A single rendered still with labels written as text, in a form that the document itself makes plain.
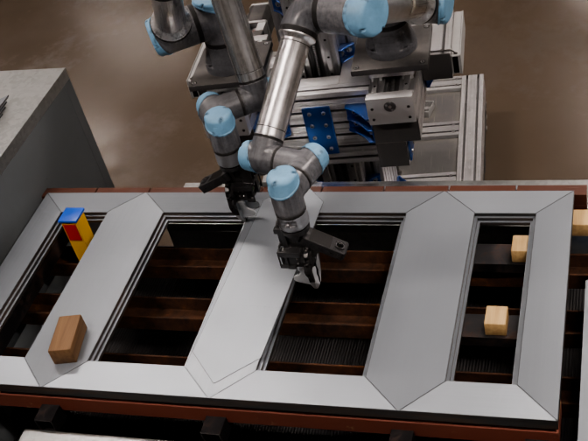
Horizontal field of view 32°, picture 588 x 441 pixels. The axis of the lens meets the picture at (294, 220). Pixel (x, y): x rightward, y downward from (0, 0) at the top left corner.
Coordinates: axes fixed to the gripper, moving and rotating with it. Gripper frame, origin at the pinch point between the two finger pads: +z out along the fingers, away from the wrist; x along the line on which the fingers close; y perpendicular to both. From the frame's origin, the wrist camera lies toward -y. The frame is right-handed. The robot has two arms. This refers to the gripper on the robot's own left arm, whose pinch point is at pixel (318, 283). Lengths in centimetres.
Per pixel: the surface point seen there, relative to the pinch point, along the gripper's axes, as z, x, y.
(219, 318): 0.8, 12.4, 23.3
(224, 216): 1.8, -27.4, 34.7
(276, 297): 0.8, 4.2, 10.2
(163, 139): 85, -177, 135
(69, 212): -4, -23, 80
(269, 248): 0.8, -13.7, 17.3
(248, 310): 0.8, 9.1, 16.5
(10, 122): -20, -46, 104
